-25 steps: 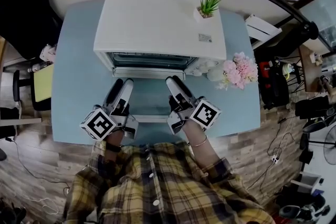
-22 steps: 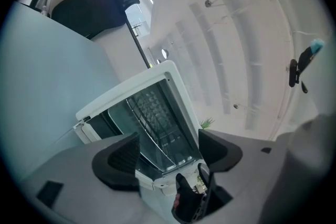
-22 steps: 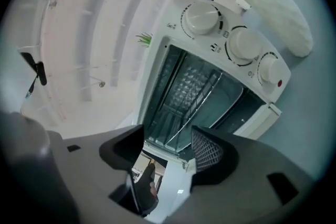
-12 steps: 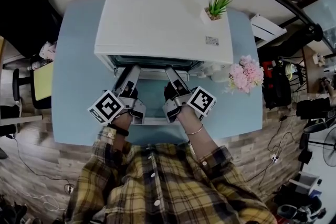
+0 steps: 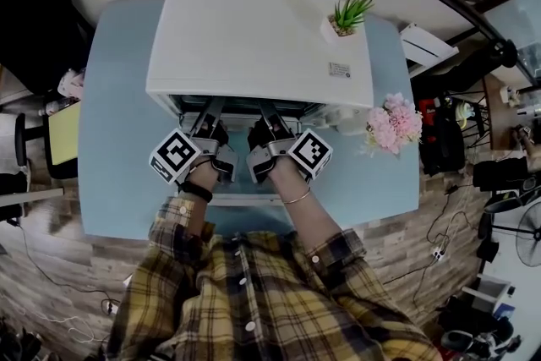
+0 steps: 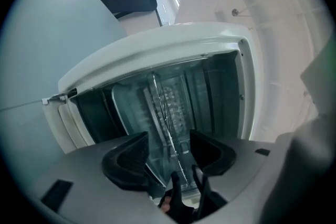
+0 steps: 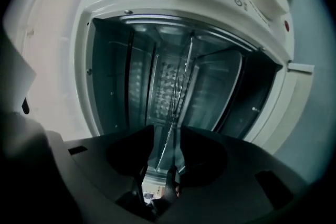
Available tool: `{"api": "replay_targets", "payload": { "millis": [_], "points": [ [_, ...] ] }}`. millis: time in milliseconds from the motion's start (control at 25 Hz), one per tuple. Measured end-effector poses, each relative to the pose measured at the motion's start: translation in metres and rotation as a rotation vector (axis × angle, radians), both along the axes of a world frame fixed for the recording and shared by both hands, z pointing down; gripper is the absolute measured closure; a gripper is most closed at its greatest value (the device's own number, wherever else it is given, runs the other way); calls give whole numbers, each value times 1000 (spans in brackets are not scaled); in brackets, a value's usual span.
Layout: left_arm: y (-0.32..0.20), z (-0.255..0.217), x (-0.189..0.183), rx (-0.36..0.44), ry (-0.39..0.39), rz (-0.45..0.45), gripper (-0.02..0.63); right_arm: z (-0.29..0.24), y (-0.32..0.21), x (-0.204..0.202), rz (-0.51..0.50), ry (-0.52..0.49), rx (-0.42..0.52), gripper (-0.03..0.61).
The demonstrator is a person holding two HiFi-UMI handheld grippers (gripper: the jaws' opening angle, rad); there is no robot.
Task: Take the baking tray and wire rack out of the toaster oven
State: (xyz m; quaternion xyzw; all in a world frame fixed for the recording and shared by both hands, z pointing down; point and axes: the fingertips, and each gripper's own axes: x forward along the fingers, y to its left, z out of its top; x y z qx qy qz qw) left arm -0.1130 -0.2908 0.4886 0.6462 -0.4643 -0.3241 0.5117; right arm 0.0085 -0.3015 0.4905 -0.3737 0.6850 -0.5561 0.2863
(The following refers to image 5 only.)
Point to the white toaster oven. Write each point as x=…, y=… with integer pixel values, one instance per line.
x=253, y=42

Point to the gold bangle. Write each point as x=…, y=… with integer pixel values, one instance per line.
x=298, y=198

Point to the small potted green plant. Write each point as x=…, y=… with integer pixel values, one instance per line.
x=344, y=19

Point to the pale green kettle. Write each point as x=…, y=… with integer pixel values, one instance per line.
x=462, y=114

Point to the yellow plaid shirt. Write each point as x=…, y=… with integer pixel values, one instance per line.
x=253, y=300

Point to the white power strip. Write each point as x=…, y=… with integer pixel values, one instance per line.
x=438, y=253

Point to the pink flowers in white vase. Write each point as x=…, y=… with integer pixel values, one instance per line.
x=393, y=122

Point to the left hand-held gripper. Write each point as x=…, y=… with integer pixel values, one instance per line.
x=173, y=156

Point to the white chair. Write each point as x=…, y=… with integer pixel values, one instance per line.
x=427, y=48

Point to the brown desk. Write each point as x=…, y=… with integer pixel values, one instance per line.
x=498, y=118

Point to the black standing fan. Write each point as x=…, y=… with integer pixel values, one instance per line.
x=530, y=236

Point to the black mesh office chair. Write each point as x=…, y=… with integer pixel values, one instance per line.
x=38, y=34

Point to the person's left forearm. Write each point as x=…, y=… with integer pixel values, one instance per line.
x=200, y=177

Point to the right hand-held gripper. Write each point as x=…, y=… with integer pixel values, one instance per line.
x=310, y=154

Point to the person's left hand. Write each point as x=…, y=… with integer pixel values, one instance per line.
x=217, y=133

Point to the pink white plush toy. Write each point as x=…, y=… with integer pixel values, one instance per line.
x=71, y=84

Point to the chair with yellow seat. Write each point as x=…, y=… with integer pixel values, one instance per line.
x=63, y=135

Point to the black wristband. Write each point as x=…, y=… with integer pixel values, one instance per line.
x=198, y=193

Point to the black backpack with red patch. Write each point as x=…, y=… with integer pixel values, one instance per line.
x=441, y=143

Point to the person's right hand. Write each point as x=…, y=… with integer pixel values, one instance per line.
x=258, y=135

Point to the person's right forearm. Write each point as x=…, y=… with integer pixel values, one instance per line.
x=287, y=179

